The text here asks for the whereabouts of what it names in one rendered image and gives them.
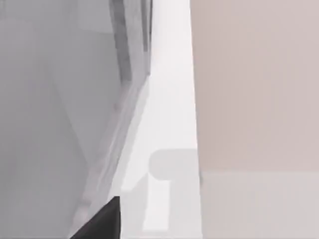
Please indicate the pale grey cabinet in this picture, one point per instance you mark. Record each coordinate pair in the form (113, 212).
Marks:
(62, 99)

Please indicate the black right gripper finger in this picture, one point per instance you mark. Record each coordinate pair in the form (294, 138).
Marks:
(106, 221)

